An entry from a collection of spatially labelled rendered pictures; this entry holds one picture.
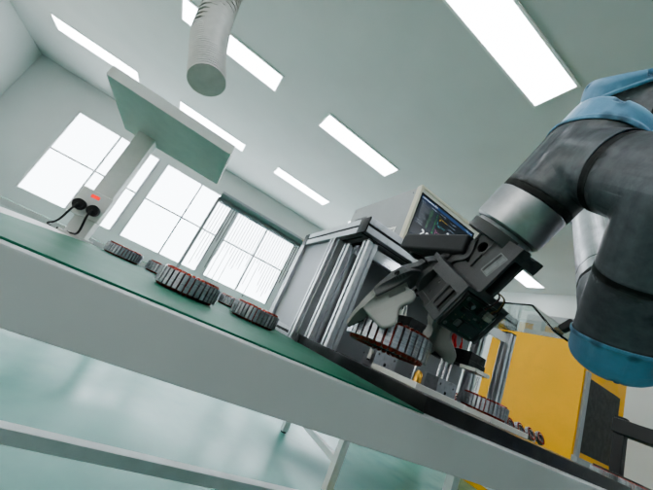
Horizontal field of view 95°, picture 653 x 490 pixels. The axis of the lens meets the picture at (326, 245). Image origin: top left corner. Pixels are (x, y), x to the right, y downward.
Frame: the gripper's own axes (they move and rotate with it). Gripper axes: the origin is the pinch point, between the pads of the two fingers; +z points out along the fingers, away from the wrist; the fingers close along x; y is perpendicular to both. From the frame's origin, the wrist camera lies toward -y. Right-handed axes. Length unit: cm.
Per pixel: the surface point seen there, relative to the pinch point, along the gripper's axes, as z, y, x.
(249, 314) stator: 22.2, -22.4, -10.6
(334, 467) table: 131, -69, 104
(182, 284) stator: 15.8, -14.0, -25.8
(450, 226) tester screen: -18, -52, 36
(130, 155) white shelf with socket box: 29, -86, -60
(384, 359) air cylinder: 19.3, -24.6, 27.5
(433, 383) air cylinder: 20, -26, 49
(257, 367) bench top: 2.9, 10.0, -17.5
